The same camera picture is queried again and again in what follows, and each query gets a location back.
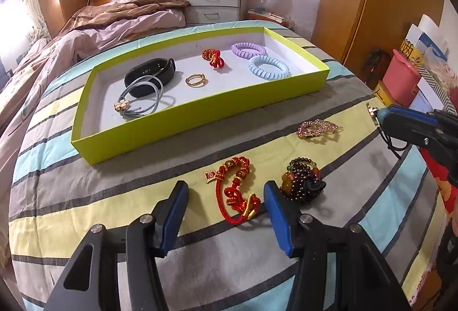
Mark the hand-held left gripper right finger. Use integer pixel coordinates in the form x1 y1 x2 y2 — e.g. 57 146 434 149
264 180 412 311

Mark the dark bead bracelet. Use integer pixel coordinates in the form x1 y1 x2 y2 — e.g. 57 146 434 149
280 157 327 205

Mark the yellow box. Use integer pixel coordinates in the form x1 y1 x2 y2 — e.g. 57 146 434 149
372 80 395 106

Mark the small red knot bracelet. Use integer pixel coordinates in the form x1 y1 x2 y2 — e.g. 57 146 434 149
202 48 226 69

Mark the purple spiral hair tie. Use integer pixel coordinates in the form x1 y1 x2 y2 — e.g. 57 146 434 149
231 41 268 60

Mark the floral curtain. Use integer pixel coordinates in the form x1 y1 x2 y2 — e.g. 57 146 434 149
13 0 51 44

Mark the light blue spiral hair tie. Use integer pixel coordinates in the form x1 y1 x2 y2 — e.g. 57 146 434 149
248 54 291 83

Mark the black smart band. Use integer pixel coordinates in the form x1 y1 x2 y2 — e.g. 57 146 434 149
124 58 176 97

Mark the pink rhinestone hair clip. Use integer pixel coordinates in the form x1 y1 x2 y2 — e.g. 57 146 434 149
297 120 344 141

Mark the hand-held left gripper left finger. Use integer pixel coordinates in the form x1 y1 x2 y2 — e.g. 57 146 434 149
45 180 189 311

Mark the stack of books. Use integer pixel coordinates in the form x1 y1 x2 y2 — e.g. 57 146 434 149
246 7 296 28

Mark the stack of papers and cards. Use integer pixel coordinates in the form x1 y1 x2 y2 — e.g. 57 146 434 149
401 13 458 112

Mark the black cord teal bead pendant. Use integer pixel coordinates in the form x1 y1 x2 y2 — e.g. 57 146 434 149
366 102 410 160

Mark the red cord bracelet with charm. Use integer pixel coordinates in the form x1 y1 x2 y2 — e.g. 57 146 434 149
204 156 261 226

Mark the brown blanket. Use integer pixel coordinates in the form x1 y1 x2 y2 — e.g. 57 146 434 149
50 0 192 44

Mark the pink plastic bin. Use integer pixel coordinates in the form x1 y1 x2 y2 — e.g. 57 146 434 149
382 49 423 106

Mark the gold ring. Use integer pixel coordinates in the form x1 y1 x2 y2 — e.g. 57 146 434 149
185 73 209 87

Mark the white nightstand with drawers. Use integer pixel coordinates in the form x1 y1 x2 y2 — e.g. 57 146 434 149
182 0 250 25

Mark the grey cord bracelet with flower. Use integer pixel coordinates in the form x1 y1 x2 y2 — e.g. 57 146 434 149
114 76 176 122

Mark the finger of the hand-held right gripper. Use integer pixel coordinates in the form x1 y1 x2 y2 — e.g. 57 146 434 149
379 114 435 149
388 105 439 129

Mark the lime green cardboard box tray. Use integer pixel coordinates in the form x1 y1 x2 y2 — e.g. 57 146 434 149
70 27 330 166

